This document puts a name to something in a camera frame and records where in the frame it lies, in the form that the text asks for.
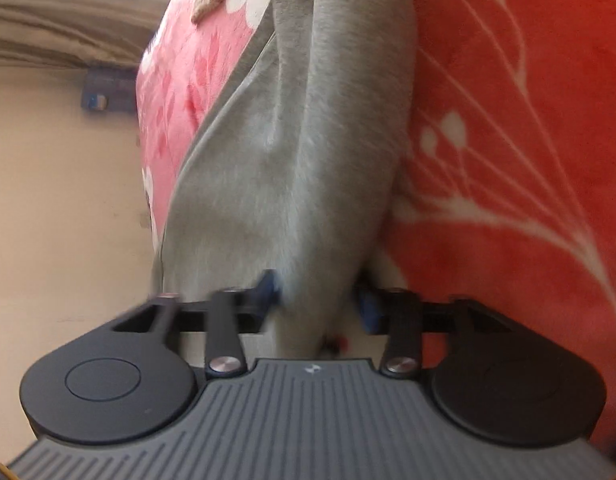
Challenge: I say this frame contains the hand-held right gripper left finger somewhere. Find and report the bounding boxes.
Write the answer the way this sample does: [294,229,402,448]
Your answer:
[113,269,282,379]

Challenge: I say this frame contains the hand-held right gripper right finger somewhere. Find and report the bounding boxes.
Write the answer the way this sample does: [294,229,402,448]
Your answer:
[356,284,516,380]

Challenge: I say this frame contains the grey sweatpants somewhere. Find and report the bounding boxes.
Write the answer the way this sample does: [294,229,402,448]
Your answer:
[152,0,419,361]

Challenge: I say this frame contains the red floral blanket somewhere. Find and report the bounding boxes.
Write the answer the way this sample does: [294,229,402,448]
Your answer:
[135,0,616,461]

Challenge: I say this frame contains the blue box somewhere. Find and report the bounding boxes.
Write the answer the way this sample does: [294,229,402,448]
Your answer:
[81,64,139,115]

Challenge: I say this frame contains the grey-brown curtain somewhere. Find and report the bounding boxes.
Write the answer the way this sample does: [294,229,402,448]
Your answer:
[0,0,175,69]

